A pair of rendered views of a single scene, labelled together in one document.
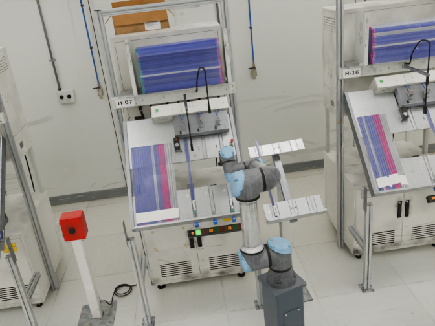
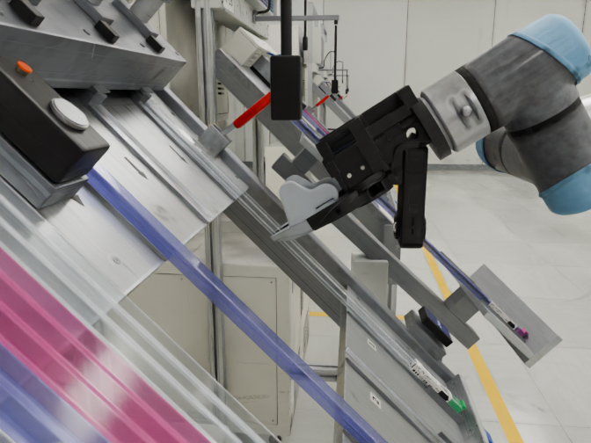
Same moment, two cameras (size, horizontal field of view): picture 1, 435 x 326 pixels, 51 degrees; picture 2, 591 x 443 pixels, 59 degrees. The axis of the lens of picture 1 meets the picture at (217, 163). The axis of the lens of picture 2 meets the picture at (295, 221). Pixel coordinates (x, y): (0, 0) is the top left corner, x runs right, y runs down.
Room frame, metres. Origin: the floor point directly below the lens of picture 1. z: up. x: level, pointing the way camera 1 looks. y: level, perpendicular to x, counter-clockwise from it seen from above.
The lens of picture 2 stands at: (2.42, 0.52, 1.09)
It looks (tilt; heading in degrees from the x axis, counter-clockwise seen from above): 13 degrees down; 279
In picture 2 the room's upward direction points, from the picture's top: straight up
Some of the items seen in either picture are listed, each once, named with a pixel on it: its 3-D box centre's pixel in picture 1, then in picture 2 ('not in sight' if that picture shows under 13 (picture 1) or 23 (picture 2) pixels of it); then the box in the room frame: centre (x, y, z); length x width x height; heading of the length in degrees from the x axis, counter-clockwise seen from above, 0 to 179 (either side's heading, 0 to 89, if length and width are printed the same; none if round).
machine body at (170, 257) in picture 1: (194, 225); not in sight; (2.93, 0.23, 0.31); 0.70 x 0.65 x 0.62; 93
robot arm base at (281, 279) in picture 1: (280, 271); not in sight; (1.88, -0.26, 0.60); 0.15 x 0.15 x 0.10
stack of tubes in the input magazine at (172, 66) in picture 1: (179, 65); not in sight; (2.81, 0.16, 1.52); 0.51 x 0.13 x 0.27; 93
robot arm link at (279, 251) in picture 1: (278, 252); not in sight; (1.88, -0.25, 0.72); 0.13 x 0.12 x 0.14; 99
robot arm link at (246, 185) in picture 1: (250, 222); not in sight; (1.86, -0.12, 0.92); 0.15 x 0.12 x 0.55; 99
